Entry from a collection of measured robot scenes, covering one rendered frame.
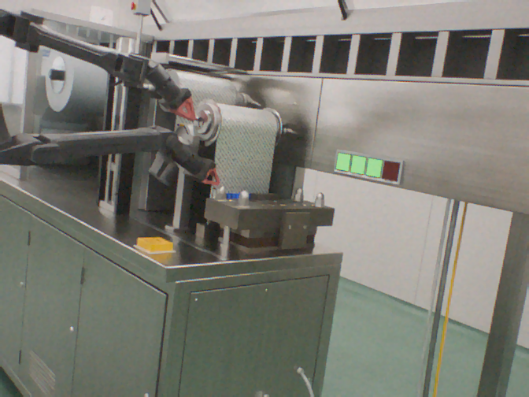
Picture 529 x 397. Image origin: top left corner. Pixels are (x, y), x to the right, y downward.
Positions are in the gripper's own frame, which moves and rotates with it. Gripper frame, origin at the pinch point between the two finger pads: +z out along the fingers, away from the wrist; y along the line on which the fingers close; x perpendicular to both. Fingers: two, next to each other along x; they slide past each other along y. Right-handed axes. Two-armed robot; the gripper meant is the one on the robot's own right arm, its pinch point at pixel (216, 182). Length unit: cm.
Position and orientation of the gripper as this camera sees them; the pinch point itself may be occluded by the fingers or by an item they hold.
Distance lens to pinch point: 173.6
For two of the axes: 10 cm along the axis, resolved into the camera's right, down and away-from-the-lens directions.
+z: 5.8, 4.9, 6.5
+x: 4.8, -8.5, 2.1
